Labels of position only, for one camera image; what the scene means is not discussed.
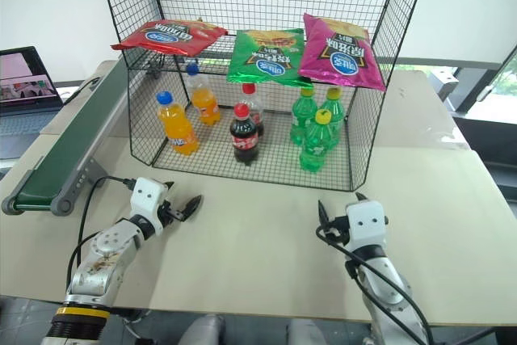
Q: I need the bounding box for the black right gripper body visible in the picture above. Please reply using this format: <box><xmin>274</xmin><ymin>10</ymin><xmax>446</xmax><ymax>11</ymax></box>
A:
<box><xmin>320</xmin><ymin>214</ymin><xmax>351</xmax><ymax>246</ymax></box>

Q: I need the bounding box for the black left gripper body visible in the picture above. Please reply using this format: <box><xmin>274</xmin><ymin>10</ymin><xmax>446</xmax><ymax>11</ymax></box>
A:
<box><xmin>158</xmin><ymin>198</ymin><xmax>187</xmax><ymax>225</ymax></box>

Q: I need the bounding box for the orange soda bottle blue cap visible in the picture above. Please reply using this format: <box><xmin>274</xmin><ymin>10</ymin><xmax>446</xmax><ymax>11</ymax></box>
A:
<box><xmin>155</xmin><ymin>91</ymin><xmax>200</xmax><ymax>158</ymax></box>
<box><xmin>185</xmin><ymin>63</ymin><xmax>223</xmax><ymax>126</ymax></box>

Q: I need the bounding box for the green soda bottle yellow cap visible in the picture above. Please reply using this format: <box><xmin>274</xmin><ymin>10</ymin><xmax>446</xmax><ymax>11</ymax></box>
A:
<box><xmin>298</xmin><ymin>108</ymin><xmax>334</xmax><ymax>174</ymax></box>
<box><xmin>321</xmin><ymin>86</ymin><xmax>347</xmax><ymax>151</ymax></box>
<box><xmin>289</xmin><ymin>86</ymin><xmax>319</xmax><ymax>146</ymax></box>

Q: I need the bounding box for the cola bottle red cap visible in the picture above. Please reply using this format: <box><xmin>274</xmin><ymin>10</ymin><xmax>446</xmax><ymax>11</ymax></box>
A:
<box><xmin>229</xmin><ymin>103</ymin><xmax>262</xmax><ymax>167</ymax></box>
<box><xmin>241</xmin><ymin>82</ymin><xmax>266</xmax><ymax>139</ymax></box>

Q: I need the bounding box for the grey rounded shape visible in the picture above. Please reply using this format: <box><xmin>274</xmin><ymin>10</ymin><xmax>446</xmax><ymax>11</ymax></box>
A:
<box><xmin>179</xmin><ymin>313</ymin><xmax>226</xmax><ymax>345</ymax></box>

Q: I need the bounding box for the magenta chip bag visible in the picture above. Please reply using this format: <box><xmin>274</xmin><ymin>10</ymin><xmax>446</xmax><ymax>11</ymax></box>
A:
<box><xmin>297</xmin><ymin>12</ymin><xmax>387</xmax><ymax>92</ymax></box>

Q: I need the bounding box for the red chip bag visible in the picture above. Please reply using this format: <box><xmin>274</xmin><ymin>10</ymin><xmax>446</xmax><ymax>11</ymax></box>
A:
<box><xmin>110</xmin><ymin>19</ymin><xmax>229</xmax><ymax>57</ymax></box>

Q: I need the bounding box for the green chip bag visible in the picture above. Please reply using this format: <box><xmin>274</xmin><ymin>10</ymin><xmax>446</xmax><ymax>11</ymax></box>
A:
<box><xmin>225</xmin><ymin>27</ymin><xmax>315</xmax><ymax>88</ymax></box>

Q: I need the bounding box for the open laptop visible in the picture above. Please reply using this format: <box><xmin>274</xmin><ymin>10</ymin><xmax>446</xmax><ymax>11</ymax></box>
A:
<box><xmin>0</xmin><ymin>45</ymin><xmax>66</xmax><ymax>161</ymax></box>

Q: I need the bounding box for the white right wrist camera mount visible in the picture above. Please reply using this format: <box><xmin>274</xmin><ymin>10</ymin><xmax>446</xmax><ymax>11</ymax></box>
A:
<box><xmin>344</xmin><ymin>199</ymin><xmax>389</xmax><ymax>250</ymax></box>

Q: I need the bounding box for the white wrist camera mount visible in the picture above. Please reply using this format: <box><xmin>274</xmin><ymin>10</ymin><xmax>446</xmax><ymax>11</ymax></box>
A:
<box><xmin>344</xmin><ymin>199</ymin><xmax>389</xmax><ymax>250</ymax></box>
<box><xmin>129</xmin><ymin>177</ymin><xmax>170</xmax><ymax>228</ymax></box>

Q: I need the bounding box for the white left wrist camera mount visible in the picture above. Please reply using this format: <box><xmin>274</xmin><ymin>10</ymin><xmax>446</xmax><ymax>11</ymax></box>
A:
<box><xmin>129</xmin><ymin>177</ymin><xmax>170</xmax><ymax>228</ymax></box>

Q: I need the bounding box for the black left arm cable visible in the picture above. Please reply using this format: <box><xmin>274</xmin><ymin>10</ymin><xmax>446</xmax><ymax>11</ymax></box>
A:
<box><xmin>65</xmin><ymin>175</ymin><xmax>137</xmax><ymax>290</ymax></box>

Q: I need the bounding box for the green conveyor belt grey frame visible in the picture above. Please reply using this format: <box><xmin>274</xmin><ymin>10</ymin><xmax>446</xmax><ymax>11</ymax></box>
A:
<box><xmin>0</xmin><ymin>59</ymin><xmax>131</xmax><ymax>217</ymax></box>

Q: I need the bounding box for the black wire mesh rack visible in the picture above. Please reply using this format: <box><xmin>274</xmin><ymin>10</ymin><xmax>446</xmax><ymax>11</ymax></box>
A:
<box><xmin>95</xmin><ymin>0</ymin><xmax>431</xmax><ymax>193</ymax></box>

